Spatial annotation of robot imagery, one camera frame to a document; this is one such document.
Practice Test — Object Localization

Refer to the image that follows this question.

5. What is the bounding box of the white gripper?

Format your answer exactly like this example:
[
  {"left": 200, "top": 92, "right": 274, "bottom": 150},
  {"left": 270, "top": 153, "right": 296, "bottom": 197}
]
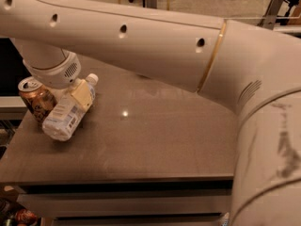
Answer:
[{"left": 24, "top": 52, "right": 92, "bottom": 112}]

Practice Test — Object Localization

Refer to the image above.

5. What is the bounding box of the blue plastic water bottle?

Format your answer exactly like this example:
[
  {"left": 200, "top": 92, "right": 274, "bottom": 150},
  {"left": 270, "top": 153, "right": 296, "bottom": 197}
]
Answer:
[{"left": 42, "top": 73, "right": 99, "bottom": 141}]

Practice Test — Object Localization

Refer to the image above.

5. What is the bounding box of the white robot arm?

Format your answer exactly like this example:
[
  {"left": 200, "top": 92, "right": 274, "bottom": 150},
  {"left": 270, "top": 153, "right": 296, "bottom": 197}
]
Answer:
[{"left": 0, "top": 0, "right": 301, "bottom": 226}]

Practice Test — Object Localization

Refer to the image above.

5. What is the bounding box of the orange soda can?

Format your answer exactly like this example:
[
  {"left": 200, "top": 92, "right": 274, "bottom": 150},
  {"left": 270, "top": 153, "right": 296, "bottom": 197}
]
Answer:
[{"left": 18, "top": 76, "right": 56, "bottom": 126}]

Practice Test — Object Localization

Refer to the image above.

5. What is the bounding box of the grey table drawer unit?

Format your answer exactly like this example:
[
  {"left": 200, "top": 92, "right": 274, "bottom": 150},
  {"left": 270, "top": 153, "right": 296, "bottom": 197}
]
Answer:
[{"left": 16, "top": 178, "right": 233, "bottom": 220}]

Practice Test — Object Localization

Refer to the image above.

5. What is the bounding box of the red object lower left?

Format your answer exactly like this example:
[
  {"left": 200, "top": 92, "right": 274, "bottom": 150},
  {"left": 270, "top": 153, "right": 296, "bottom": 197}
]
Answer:
[{"left": 15, "top": 209, "right": 38, "bottom": 226}]

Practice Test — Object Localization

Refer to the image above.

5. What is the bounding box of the metal railing post right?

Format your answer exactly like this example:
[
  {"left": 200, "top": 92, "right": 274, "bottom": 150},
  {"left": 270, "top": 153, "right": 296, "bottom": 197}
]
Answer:
[{"left": 258, "top": 0, "right": 284, "bottom": 30}]

